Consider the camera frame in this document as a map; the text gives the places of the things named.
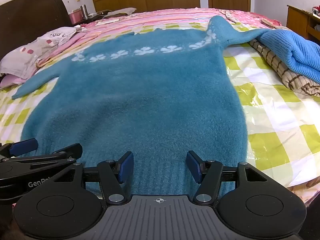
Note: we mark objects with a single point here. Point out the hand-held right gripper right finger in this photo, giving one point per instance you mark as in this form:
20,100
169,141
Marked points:
193,166

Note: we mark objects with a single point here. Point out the pink box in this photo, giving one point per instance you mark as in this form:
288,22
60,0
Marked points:
75,17

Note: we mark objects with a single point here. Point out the dark wooden headboard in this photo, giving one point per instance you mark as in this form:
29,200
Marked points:
30,12

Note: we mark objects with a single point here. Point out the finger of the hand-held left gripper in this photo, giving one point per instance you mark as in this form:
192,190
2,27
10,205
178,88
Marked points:
27,145
67,151

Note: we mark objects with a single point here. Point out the wooden desk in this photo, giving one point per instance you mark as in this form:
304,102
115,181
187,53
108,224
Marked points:
297,20

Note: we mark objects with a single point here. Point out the grey cloth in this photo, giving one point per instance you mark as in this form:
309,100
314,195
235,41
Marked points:
120,11

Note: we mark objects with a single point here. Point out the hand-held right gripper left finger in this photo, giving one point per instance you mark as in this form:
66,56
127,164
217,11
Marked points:
126,166

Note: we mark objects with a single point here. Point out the metal cup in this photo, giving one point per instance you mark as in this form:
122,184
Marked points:
83,11

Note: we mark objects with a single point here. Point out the white remote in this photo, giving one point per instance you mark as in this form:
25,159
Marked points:
106,21

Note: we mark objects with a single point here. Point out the teal sweater with white flowers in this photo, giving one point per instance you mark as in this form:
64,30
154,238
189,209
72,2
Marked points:
150,92

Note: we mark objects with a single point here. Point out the pink striped bedsheet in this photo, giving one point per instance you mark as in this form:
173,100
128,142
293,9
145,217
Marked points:
155,20

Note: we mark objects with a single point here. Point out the beige brown checked cloth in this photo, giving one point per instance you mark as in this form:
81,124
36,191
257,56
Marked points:
275,65

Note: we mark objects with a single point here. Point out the blue ribbed knit sweater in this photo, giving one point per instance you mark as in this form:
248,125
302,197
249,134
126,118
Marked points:
297,47

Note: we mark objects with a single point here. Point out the pink floral quilt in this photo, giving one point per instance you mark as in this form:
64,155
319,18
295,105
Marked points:
247,16

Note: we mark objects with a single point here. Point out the dark nightstand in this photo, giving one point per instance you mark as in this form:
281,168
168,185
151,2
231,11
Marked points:
93,18

